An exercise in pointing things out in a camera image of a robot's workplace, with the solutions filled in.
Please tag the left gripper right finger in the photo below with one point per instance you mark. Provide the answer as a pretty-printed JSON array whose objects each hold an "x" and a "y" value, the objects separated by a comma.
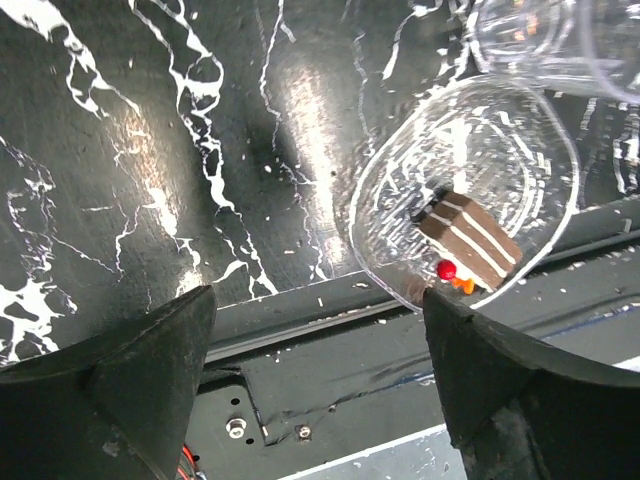
[{"x": 518, "y": 408}]

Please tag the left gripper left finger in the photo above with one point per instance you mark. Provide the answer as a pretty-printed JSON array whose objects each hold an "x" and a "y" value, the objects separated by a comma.
[{"x": 114, "y": 406}]

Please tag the clear glass bowl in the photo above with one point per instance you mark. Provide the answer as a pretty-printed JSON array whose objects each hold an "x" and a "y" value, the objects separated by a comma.
[{"x": 491, "y": 138}]

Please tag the chocolate cake slice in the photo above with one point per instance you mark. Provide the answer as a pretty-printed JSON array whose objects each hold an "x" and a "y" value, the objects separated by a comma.
[{"x": 473, "y": 252}]

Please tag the clear glass tumbler left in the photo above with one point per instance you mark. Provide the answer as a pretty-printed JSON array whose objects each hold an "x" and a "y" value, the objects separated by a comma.
[{"x": 584, "y": 48}]

